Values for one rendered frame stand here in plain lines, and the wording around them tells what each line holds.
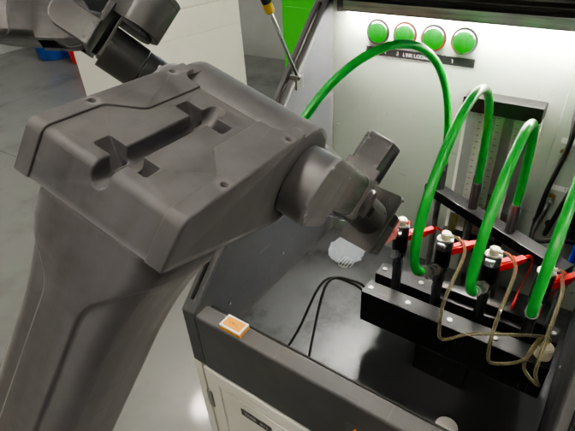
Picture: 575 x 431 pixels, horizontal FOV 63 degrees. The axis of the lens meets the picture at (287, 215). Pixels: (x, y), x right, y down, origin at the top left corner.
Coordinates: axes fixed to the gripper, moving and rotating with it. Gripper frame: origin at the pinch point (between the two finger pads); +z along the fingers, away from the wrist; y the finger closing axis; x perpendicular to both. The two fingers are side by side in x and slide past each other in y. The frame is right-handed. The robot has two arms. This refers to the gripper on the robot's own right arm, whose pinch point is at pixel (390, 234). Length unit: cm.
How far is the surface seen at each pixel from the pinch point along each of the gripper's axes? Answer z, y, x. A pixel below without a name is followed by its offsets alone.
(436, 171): -17.7, 8.2, -10.4
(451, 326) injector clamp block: 13.1, -8.2, -12.6
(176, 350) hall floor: 78, -78, 103
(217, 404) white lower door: 17, -52, 25
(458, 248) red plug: 6.7, 4.0, -8.9
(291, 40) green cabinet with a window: 162, 122, 248
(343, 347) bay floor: 18.8, -23.8, 6.1
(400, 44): -17.5, 25.5, 6.1
